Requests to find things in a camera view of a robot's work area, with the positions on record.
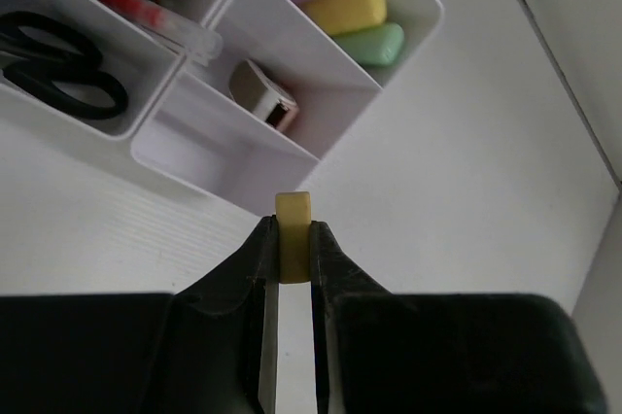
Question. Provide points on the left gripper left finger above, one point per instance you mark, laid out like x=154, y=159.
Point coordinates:
x=225, y=337

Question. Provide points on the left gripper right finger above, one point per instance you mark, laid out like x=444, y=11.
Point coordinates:
x=340, y=290

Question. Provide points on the yellow eraser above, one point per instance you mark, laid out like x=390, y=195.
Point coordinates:
x=293, y=215

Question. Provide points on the green highlighter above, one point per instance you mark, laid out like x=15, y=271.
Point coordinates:
x=377, y=46

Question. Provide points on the red gel pen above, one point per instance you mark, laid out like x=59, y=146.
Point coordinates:
x=175, y=32

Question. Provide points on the yellow highlighter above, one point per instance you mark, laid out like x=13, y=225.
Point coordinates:
x=337, y=17

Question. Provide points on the black handled scissors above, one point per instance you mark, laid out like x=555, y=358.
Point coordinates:
x=43, y=52

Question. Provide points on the white compartment organizer box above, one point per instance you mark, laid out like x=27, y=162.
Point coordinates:
x=182, y=123

